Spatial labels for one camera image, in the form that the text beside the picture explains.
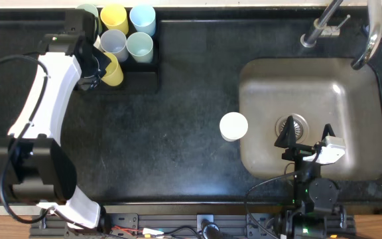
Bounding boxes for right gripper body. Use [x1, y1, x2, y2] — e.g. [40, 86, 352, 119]
[281, 143, 316, 162]

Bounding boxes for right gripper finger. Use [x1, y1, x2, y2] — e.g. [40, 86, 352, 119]
[320, 123, 337, 139]
[274, 115, 297, 149]

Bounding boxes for yellow cup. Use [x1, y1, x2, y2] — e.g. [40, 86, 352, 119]
[100, 52, 125, 87]
[99, 3, 129, 36]

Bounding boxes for steel sink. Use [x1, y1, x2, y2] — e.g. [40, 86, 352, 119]
[238, 58, 382, 182]

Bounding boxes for steel tap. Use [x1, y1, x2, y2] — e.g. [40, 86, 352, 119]
[299, 0, 382, 71]

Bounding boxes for black tray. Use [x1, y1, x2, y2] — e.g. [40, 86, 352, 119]
[73, 8, 161, 94]

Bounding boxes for green cup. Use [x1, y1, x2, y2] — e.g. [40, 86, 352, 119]
[126, 31, 155, 64]
[76, 3, 103, 34]

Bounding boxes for blue cup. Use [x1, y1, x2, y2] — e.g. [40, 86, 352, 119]
[129, 4, 157, 37]

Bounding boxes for grey cup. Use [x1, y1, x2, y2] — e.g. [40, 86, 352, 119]
[99, 29, 129, 63]

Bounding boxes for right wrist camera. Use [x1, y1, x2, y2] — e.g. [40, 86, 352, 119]
[302, 135, 347, 165]

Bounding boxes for black cable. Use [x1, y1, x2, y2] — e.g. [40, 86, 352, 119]
[243, 142, 324, 235]
[0, 54, 51, 225]

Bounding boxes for mounting rail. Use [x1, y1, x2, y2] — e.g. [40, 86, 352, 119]
[29, 212, 357, 239]

